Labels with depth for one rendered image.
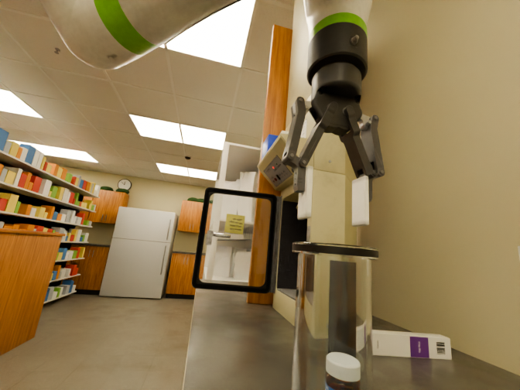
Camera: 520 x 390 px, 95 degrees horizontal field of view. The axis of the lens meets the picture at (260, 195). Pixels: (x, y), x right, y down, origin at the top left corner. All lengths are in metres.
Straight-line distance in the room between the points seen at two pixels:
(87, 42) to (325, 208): 0.66
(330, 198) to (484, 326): 0.50
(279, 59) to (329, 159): 0.78
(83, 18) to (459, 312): 1.09
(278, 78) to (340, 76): 0.98
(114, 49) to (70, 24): 0.07
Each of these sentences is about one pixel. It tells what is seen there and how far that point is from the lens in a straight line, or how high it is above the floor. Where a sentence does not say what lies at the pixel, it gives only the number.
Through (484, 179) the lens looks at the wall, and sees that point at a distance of 0.91.
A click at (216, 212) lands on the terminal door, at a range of 0.99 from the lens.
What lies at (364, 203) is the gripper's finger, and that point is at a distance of 0.36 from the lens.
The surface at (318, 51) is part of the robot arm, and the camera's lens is 0.42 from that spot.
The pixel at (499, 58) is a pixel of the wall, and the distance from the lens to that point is 1.02.
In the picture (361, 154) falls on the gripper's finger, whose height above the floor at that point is 1.30.
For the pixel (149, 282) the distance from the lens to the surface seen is 5.66.
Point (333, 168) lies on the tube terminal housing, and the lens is 0.79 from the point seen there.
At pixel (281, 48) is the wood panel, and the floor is 2.20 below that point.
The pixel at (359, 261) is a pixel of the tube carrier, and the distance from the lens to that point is 0.31.
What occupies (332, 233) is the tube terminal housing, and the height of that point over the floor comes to 1.22.
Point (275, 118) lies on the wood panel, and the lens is 1.23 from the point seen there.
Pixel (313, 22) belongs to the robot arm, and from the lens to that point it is 0.48.
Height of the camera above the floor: 1.15
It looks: 13 degrees up
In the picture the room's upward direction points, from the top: 5 degrees clockwise
